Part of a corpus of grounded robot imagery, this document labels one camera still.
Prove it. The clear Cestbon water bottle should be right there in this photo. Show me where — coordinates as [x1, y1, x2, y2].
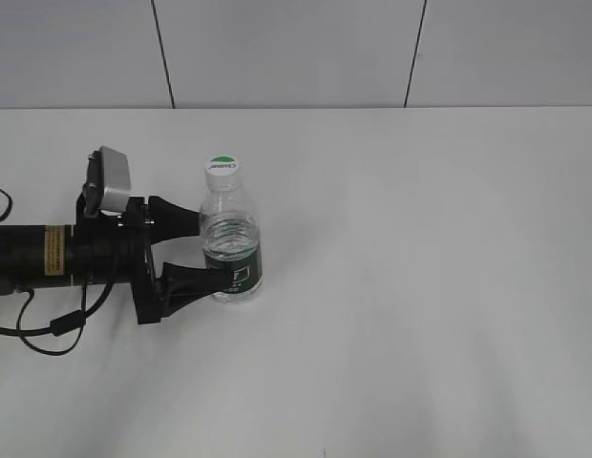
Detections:
[200, 185, 264, 303]

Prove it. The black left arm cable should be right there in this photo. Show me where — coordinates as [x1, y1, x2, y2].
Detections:
[0, 183, 120, 357]

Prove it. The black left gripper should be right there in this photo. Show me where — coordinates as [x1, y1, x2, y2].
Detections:
[70, 194, 229, 324]

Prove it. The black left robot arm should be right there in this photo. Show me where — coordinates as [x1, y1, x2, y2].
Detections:
[0, 196, 232, 324]

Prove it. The white green bottle cap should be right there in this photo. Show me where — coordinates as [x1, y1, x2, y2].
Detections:
[204, 156, 243, 192]

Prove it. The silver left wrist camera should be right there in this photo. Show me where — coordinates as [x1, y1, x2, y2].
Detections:
[82, 146, 131, 218]

